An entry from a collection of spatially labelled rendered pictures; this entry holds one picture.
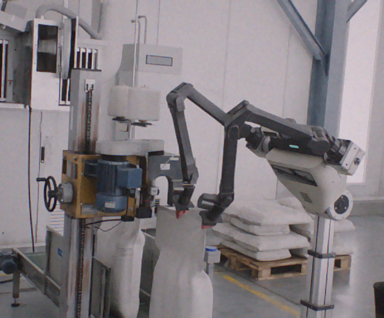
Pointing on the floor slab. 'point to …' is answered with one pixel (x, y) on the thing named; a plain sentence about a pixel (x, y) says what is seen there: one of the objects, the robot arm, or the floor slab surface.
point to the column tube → (70, 238)
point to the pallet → (234, 259)
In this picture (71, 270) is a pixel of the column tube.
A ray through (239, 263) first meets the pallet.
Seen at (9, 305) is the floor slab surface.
